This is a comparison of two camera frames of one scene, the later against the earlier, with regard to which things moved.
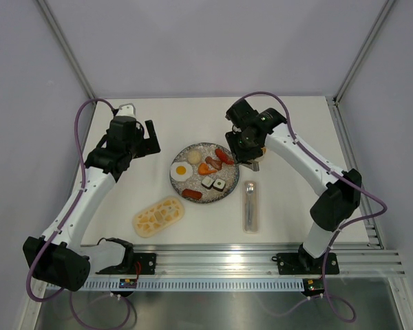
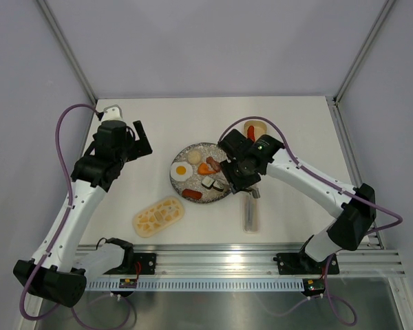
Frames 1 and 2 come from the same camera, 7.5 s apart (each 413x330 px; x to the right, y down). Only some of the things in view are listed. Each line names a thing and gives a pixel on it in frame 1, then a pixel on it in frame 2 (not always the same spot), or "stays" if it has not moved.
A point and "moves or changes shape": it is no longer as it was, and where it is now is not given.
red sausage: (224, 157) moves or changes shape
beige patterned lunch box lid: (158, 216) stays
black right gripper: (232, 139) to (235, 182)
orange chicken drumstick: (203, 169) stays
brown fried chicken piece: (216, 163) stays
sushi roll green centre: (219, 184) stays
